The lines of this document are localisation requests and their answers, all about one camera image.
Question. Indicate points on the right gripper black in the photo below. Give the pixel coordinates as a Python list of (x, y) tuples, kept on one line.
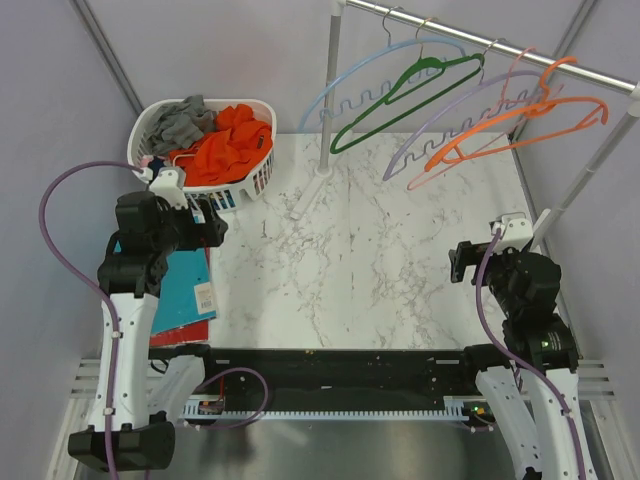
[(465, 253)]

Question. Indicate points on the red folder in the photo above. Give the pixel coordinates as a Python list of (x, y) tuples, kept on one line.
[(197, 332)]

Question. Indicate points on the orange hanger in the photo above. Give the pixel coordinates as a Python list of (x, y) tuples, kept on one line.
[(451, 153)]

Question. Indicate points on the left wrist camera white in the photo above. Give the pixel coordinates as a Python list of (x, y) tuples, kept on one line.
[(168, 184)]

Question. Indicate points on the teal folder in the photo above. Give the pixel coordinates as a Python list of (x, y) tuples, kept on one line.
[(186, 293)]

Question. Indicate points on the orange garment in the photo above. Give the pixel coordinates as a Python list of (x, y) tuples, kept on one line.
[(227, 155)]

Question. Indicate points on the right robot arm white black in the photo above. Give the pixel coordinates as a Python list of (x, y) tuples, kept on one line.
[(528, 370)]

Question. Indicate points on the white cable duct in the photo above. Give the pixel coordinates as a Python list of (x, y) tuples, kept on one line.
[(195, 410)]

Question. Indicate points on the green hanger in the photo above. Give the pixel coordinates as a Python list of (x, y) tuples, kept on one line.
[(428, 78)]

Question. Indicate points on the light blue hanger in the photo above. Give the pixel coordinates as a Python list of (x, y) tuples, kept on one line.
[(350, 93)]

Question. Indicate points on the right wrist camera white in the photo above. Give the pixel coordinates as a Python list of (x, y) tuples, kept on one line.
[(516, 230)]

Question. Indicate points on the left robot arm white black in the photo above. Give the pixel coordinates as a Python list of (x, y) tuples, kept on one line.
[(132, 424)]

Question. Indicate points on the white laundry basket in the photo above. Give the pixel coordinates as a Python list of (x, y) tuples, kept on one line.
[(224, 197)]

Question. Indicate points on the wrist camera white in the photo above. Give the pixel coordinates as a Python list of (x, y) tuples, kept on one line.
[(168, 184), (516, 230)]

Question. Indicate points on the navy pink garment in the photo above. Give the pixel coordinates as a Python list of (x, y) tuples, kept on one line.
[(154, 163)]

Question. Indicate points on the grey shorts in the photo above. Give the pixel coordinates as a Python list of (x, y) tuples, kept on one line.
[(179, 125)]

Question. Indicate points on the pink hanger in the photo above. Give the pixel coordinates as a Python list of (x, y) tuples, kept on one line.
[(502, 106)]

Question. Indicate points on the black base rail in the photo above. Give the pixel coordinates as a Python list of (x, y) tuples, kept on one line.
[(339, 380)]

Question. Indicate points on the metal clothes rack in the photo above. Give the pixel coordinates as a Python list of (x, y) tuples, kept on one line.
[(548, 217)]

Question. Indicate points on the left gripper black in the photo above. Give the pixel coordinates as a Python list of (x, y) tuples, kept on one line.
[(208, 234)]

